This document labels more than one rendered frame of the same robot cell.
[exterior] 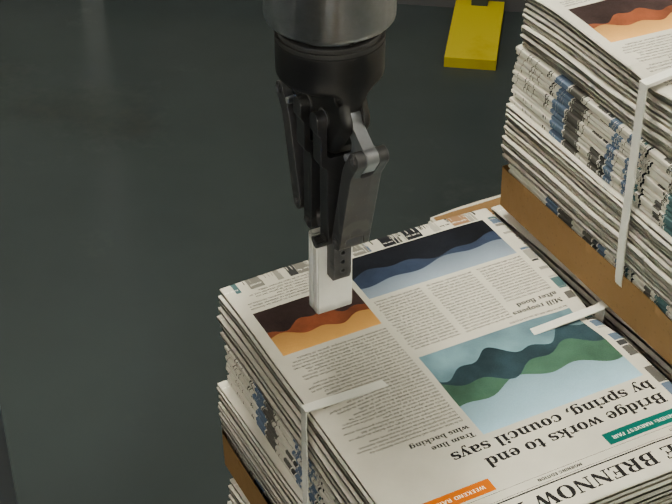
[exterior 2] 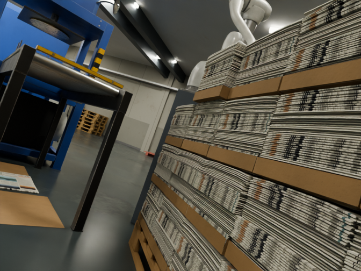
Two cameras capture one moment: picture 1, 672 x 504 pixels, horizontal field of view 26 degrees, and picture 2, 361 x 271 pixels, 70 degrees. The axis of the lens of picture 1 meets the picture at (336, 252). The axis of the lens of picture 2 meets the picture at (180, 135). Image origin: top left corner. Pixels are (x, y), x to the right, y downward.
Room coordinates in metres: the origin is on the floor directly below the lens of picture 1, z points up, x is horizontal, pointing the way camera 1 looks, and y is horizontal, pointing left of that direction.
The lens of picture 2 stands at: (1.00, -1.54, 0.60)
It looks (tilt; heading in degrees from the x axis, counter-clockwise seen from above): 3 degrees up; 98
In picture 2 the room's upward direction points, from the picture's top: 20 degrees clockwise
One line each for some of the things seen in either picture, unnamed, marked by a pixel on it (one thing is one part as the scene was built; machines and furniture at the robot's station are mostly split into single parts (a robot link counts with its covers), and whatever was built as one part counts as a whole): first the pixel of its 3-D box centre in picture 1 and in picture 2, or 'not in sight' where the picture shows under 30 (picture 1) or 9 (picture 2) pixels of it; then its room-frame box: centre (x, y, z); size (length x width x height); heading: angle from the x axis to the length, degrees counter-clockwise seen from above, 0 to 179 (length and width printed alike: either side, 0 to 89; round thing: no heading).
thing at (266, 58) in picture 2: not in sight; (302, 87); (1.21, -0.61, 0.95); 0.38 x 0.29 x 0.23; 26
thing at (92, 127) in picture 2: not in sight; (88, 121); (-4.09, 8.17, 0.40); 1.13 x 0.77 x 0.80; 171
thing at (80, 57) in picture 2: not in sight; (67, 92); (-0.87, 1.31, 0.78); 0.09 x 0.09 x 1.55; 47
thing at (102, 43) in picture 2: not in sight; (82, 95); (-0.44, 0.90, 0.78); 0.09 x 0.09 x 1.55; 47
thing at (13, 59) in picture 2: not in sight; (11, 64); (-0.38, -0.10, 0.74); 1.34 x 0.05 x 0.12; 137
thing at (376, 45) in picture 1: (330, 83); not in sight; (0.89, 0.00, 1.12); 0.08 x 0.07 x 0.09; 28
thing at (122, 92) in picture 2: not in sight; (87, 95); (-0.03, 0.27, 0.74); 1.34 x 0.05 x 0.12; 137
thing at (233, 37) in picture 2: not in sight; (233, 45); (0.90, 0.01, 1.30); 0.13 x 0.11 x 0.16; 20
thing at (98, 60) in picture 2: not in sight; (94, 70); (-0.39, 0.86, 1.05); 0.05 x 0.05 x 0.45; 47
